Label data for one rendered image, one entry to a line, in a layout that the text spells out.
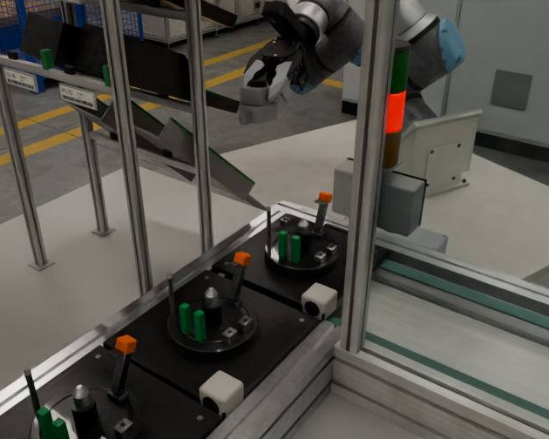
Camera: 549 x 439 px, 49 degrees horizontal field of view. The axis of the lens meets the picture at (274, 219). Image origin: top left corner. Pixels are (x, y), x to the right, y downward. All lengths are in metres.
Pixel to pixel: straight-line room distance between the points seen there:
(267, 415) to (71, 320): 0.50
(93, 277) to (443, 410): 0.75
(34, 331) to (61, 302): 0.09
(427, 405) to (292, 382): 0.20
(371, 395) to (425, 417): 0.09
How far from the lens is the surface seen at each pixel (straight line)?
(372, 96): 0.74
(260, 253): 1.14
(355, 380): 0.98
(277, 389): 0.89
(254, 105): 1.08
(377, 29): 0.72
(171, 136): 1.11
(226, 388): 0.85
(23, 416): 0.90
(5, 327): 1.24
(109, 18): 0.92
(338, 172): 0.84
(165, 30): 6.38
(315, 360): 0.93
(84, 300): 1.26
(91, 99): 1.01
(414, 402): 0.95
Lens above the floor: 1.60
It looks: 30 degrees down
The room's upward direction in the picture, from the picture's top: straight up
